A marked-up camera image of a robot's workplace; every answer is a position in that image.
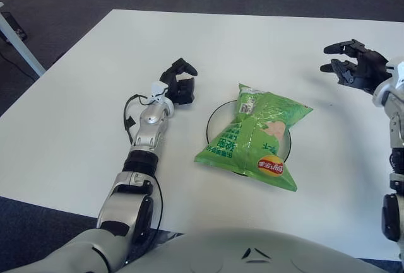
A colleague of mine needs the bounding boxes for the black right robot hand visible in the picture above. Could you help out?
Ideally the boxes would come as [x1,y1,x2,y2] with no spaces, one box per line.
[320,38,394,95]

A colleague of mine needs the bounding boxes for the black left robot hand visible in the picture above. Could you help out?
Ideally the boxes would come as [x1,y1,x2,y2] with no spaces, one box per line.
[159,57,199,105]

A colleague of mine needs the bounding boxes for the green chip bag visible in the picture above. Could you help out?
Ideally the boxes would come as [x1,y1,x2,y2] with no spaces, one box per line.
[194,83,314,192]

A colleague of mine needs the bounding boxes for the white plate black rim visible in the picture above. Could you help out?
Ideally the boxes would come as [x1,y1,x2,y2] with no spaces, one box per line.
[206,99,293,178]

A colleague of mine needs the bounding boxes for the grey robot torso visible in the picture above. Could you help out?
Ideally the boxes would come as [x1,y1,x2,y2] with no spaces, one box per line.
[122,227,404,273]

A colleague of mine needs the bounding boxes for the white table leg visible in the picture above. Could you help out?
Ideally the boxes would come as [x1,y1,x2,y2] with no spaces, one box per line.
[0,1,47,77]

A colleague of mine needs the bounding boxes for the black box on floor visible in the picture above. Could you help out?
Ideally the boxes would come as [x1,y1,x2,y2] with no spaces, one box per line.
[0,11,28,45]

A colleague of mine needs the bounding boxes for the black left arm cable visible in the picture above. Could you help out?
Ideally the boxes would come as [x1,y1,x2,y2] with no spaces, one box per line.
[122,94,165,263]

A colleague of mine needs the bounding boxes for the thin black floor cable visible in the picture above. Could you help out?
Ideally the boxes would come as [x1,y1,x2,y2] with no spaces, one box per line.
[0,52,39,81]

